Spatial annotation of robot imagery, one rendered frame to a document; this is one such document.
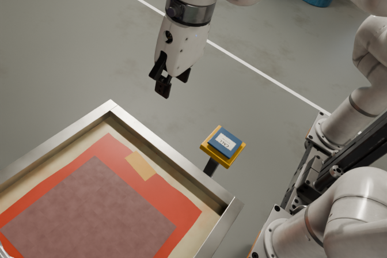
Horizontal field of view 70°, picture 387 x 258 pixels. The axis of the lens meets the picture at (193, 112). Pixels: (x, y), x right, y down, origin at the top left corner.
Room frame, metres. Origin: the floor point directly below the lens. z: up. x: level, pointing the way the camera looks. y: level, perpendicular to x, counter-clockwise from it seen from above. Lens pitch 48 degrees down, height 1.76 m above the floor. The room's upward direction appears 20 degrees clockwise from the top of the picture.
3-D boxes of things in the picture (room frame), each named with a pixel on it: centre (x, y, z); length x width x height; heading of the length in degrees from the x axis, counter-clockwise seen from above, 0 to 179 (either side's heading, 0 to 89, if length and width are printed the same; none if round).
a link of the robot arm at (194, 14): (0.39, 0.06, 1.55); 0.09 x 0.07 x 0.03; 160
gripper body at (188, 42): (0.40, 0.06, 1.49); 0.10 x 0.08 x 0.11; 160
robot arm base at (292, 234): (0.26, -0.33, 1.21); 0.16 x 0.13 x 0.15; 70
